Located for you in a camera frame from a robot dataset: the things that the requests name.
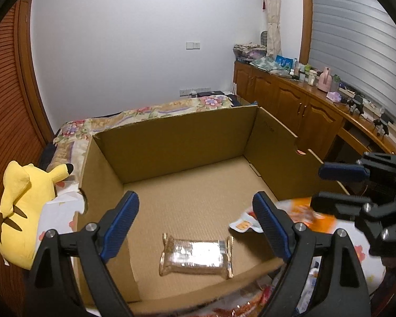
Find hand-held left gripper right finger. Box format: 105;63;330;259
252;192;372;317

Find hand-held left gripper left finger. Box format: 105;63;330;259
26;190;140;317

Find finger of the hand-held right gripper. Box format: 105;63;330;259
310;190;396;258
318;152;396;187

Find white orange snack pouch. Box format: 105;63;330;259
229;197;326;235

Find brown cardboard box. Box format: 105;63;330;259
73;105;348;306

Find clear snack packet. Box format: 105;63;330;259
158;233;235;278

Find black device on stand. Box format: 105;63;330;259
373;113;395;136
346;94;365;114

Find white flower print bedsheet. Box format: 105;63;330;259
36;185;388;317

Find grey window blinds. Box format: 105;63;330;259
308;0;396;131

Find pink humidifier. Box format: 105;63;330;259
318;67;333;92

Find red patterned snack packet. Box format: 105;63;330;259
198;286;279;317

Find wooden cabinet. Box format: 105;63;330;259
234;61;396;195

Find row of small bottles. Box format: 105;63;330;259
290;58;318;86

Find yellow plush toy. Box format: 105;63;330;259
0;161;74;270

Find blue box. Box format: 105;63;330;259
275;55;294;70

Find green patterned folded cloth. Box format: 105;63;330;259
250;56;284;73

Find cream curtain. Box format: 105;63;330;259
261;0;282;58

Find stack of folded fabric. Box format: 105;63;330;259
233;42;268;63

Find wooden slatted wardrobe door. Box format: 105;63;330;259
0;0;55;304

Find wooden window frame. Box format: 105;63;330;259
299;0;314;65

